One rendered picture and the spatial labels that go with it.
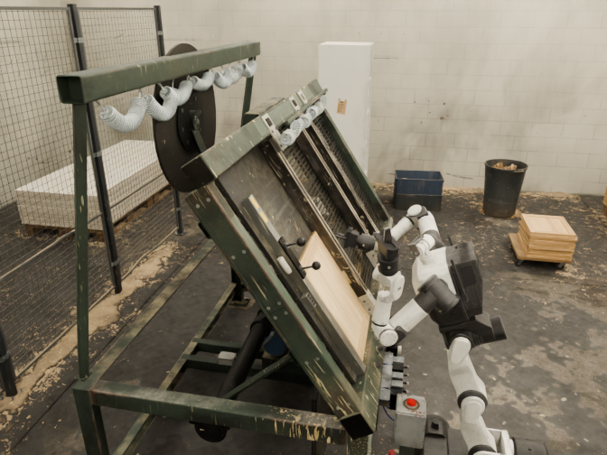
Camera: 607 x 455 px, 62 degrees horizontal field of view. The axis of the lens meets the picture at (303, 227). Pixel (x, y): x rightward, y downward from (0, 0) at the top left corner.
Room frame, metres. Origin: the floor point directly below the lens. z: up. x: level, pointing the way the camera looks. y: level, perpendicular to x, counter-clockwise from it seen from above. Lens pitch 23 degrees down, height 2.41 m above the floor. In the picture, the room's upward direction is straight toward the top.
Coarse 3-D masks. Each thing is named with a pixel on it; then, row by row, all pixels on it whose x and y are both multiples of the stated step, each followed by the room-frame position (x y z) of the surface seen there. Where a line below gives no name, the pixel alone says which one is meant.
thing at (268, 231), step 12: (252, 204) 1.96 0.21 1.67; (252, 216) 1.96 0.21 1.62; (264, 228) 1.95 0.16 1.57; (276, 240) 1.94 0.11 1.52; (276, 252) 1.94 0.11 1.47; (288, 264) 1.93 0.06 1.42; (300, 276) 1.92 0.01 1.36; (300, 288) 1.92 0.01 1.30; (312, 288) 1.93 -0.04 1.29; (324, 312) 1.89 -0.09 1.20; (324, 324) 1.89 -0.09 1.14; (336, 324) 1.92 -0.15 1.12; (336, 336) 1.88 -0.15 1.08; (348, 348) 1.87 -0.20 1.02; (348, 360) 1.87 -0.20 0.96; (360, 360) 1.90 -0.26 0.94; (360, 372) 1.86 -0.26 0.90
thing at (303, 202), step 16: (272, 128) 2.46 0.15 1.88; (272, 144) 2.44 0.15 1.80; (272, 160) 2.44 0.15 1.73; (288, 176) 2.43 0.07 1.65; (288, 192) 2.43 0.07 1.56; (304, 192) 2.45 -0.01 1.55; (304, 208) 2.41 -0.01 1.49; (320, 224) 2.39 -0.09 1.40; (336, 240) 2.42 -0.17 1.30; (336, 256) 2.37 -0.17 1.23; (352, 272) 2.36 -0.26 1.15; (352, 288) 2.36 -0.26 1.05; (368, 304) 2.34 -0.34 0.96
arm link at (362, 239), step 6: (348, 228) 2.54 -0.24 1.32; (348, 234) 2.52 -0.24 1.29; (354, 234) 2.52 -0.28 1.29; (366, 234) 2.54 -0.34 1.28; (348, 240) 2.52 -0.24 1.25; (354, 240) 2.52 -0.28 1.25; (360, 240) 2.50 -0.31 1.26; (366, 240) 2.50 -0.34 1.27; (354, 246) 2.52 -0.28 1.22; (360, 246) 2.50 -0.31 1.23; (366, 246) 2.49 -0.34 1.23
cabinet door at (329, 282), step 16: (320, 240) 2.37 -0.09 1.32; (304, 256) 2.11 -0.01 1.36; (320, 256) 2.26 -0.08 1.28; (320, 272) 2.16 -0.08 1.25; (336, 272) 2.31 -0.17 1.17; (320, 288) 2.05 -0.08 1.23; (336, 288) 2.20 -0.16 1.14; (336, 304) 2.09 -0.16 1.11; (352, 304) 2.25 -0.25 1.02; (336, 320) 1.98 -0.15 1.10; (352, 320) 2.13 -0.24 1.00; (368, 320) 2.28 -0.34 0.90; (352, 336) 2.03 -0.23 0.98
